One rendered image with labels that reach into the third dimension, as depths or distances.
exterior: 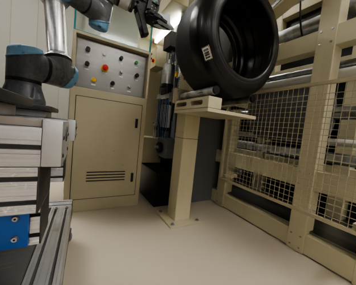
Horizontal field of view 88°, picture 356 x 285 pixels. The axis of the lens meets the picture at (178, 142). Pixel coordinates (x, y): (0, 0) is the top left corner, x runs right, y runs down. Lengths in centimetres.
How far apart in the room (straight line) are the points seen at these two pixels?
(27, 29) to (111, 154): 387
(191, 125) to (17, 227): 109
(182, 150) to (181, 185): 26
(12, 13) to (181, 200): 463
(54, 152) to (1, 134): 8
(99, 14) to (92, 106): 73
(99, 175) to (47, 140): 114
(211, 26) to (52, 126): 80
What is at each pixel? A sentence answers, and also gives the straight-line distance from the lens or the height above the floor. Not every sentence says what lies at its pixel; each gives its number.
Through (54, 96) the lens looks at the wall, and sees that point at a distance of 470.
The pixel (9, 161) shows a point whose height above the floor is 59.
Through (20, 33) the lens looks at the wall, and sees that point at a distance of 502.
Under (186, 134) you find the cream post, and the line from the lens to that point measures 132.
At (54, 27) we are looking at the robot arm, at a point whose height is 108.
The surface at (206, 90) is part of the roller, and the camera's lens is 103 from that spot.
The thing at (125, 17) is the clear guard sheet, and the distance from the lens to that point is 173.
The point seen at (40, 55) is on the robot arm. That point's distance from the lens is 101.
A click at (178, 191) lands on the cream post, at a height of 23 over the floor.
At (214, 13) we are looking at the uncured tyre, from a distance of 104.
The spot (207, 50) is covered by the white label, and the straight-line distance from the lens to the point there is 97.
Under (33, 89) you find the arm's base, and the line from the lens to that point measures 96.
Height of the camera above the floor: 68
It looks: 4 degrees down
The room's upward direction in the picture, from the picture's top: 6 degrees clockwise
